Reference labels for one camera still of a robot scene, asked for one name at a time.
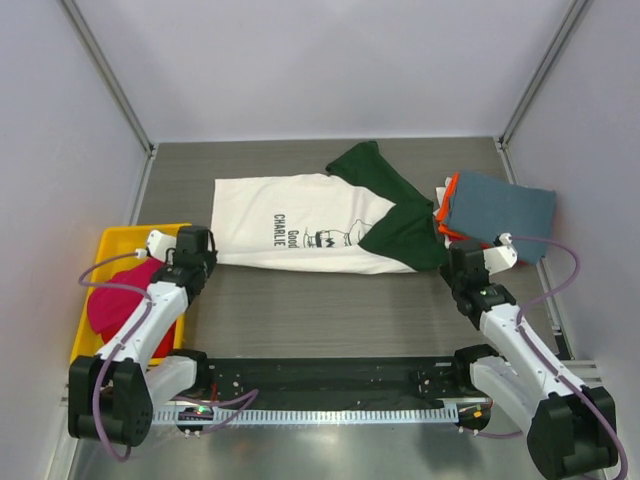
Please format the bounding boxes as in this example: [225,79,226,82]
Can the white and green t-shirt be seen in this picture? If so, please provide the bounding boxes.
[211,141,447,275]

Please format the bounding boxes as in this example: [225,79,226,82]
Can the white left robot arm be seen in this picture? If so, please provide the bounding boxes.
[67,225,217,450]

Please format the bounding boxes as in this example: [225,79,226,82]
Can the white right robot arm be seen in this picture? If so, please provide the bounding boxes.
[439,234,628,479]

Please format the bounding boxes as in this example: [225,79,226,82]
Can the orange folded t-shirt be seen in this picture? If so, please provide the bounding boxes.
[434,171,483,240]

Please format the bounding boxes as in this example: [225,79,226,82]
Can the blue-grey folded t-shirt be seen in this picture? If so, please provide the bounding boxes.
[473,172,556,265]

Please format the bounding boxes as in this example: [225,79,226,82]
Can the yellow plastic bin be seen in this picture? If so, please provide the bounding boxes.
[71,224,186,366]

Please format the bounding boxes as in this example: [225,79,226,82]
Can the red t-shirt in bin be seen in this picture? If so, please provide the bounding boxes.
[100,319,184,359]

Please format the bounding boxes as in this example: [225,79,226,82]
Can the white printed folded t-shirt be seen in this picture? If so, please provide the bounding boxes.
[433,177,452,217]

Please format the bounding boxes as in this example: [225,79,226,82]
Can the magenta t-shirt in bin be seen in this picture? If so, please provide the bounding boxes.
[87,259,162,343]

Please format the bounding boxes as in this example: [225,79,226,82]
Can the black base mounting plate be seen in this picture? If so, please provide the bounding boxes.
[209,356,486,410]

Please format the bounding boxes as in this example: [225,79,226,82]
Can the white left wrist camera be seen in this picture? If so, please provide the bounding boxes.
[134,229,177,263]

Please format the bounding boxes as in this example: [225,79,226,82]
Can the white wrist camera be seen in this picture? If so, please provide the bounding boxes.
[134,229,177,263]
[483,233,518,275]

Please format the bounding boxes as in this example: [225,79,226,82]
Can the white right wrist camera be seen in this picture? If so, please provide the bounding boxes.
[483,233,518,275]

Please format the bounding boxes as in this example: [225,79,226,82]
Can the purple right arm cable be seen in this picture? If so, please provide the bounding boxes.
[469,234,629,480]

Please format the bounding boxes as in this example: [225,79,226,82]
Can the slotted cable duct rail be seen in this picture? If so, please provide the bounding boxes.
[152,404,459,426]

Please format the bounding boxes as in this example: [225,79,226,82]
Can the left aluminium frame post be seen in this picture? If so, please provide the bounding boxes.
[59,0,154,157]

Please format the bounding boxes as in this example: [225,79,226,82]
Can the aluminium frame post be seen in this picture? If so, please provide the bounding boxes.
[59,0,154,157]
[496,0,593,150]

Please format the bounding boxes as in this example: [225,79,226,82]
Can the right aluminium frame post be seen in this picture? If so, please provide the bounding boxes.
[496,0,593,150]

